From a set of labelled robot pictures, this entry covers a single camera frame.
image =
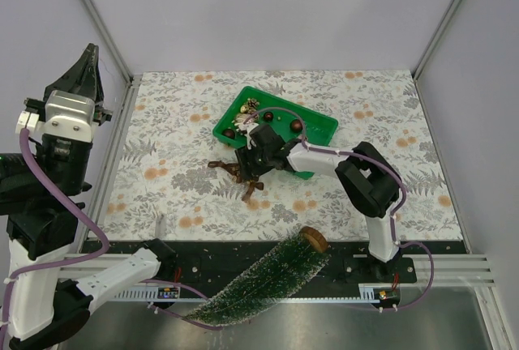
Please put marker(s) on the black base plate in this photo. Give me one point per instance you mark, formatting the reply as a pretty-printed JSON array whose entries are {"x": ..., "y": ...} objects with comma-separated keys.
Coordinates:
[{"x": 348, "y": 261}]

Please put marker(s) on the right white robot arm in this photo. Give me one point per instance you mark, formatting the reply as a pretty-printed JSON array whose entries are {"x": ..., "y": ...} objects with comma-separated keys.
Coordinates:
[{"x": 373, "y": 187}]

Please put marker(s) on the small frosted christmas tree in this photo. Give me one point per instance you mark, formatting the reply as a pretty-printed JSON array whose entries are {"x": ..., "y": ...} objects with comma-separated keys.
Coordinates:
[{"x": 278, "y": 275}]

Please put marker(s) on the aluminium rail profile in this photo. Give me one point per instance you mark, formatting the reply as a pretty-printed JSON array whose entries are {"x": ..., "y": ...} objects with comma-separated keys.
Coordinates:
[{"x": 443, "y": 270}]

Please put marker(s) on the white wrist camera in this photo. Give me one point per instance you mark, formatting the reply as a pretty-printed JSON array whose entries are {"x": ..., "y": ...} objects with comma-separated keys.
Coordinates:
[
  {"x": 64, "y": 115},
  {"x": 246, "y": 129}
]

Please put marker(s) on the aluminium frame post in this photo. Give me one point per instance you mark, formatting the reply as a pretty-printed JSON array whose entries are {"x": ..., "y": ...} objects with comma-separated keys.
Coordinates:
[
  {"x": 103, "y": 32},
  {"x": 438, "y": 35}
]

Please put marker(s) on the gold pine cone ornament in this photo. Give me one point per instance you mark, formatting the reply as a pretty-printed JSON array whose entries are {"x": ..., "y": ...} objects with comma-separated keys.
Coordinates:
[{"x": 250, "y": 106}]

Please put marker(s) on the gold ball ornament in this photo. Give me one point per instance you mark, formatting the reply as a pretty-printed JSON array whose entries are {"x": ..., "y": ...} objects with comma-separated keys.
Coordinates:
[{"x": 268, "y": 116}]

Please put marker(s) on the silver gold ribbed ornament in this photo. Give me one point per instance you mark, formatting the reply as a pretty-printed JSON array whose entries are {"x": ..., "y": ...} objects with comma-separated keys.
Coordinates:
[{"x": 241, "y": 121}]

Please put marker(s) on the brown ribbon bow decoration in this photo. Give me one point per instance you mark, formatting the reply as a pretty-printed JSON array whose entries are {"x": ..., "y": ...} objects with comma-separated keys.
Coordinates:
[{"x": 233, "y": 169}]

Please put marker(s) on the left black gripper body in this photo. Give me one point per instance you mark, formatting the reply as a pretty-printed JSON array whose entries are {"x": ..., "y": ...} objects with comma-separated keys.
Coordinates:
[{"x": 105, "y": 113}]

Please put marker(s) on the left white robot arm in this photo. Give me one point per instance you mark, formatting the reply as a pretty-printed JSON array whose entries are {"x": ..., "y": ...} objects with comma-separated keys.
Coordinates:
[{"x": 38, "y": 188}]

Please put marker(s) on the dark brown ball ornament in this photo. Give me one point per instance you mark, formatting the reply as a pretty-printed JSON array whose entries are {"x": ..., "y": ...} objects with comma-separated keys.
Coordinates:
[{"x": 229, "y": 133}]

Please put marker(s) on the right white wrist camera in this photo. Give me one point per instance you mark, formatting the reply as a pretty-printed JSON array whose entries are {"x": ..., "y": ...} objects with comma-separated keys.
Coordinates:
[{"x": 246, "y": 129}]

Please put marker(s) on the right aluminium frame post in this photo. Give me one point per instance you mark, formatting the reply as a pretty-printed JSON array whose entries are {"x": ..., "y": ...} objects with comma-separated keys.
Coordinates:
[{"x": 438, "y": 35}]

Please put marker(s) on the left aluminium frame post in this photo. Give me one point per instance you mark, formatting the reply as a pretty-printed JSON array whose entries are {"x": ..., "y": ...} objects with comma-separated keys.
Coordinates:
[{"x": 103, "y": 32}]

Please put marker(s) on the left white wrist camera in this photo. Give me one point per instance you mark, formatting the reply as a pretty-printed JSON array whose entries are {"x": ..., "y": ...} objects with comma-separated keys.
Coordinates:
[{"x": 64, "y": 115}]

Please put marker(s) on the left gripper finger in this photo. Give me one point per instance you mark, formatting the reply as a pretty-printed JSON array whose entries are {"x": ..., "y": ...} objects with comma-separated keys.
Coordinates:
[
  {"x": 100, "y": 95},
  {"x": 81, "y": 76}
]

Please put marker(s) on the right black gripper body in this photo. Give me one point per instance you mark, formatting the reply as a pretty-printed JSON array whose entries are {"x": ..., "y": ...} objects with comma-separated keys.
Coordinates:
[{"x": 259, "y": 160}]

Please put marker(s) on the green plastic tray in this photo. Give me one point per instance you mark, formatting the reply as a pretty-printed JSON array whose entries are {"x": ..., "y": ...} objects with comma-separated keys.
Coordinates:
[{"x": 319, "y": 128}]

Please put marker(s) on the floral patterned table mat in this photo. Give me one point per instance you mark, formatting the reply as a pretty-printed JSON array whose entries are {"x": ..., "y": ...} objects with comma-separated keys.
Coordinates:
[{"x": 164, "y": 188}]

